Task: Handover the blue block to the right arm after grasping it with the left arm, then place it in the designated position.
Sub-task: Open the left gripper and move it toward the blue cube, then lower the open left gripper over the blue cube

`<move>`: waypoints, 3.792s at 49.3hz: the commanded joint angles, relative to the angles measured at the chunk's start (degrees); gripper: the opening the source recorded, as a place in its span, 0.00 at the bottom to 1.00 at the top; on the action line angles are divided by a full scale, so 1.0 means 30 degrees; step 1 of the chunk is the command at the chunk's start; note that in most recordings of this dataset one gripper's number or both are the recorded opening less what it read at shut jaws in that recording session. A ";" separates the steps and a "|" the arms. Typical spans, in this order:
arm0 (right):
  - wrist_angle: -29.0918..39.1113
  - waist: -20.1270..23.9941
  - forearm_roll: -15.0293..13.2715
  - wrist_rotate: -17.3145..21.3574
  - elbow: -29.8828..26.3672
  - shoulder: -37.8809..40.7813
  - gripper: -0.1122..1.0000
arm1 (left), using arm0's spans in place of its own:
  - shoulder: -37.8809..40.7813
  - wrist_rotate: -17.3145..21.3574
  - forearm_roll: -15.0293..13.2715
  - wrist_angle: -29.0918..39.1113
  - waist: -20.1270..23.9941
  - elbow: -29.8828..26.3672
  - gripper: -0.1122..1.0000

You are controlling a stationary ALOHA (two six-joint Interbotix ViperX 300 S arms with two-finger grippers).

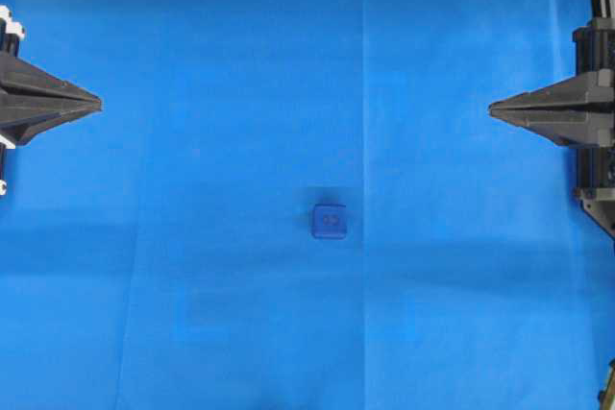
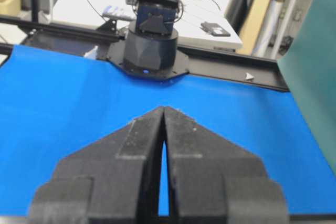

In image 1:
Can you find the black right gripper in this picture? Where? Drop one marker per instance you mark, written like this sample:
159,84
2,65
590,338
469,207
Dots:
590,128

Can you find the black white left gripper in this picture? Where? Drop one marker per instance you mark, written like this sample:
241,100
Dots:
20,78

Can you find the blue cube block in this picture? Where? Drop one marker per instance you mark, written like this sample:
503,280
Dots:
329,221

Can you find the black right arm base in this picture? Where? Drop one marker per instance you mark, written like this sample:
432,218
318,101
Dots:
598,204

